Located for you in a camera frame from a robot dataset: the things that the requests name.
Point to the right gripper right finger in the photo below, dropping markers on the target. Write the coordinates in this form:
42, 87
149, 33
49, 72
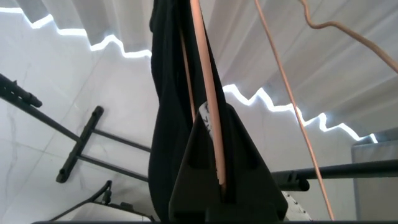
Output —
255, 193

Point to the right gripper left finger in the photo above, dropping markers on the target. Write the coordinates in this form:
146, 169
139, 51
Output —
192, 186

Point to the pink clothes hanger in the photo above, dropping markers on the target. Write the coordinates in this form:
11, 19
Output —
291, 99
210, 93

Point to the black garment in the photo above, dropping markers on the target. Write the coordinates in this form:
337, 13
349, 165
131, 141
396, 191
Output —
168, 93

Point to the white laundry basket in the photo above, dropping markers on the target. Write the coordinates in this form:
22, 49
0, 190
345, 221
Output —
295, 208

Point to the black clothes rack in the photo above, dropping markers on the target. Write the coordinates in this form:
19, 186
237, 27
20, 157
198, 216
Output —
82, 140

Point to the white curtain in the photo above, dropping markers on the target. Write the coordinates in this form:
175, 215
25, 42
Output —
311, 46

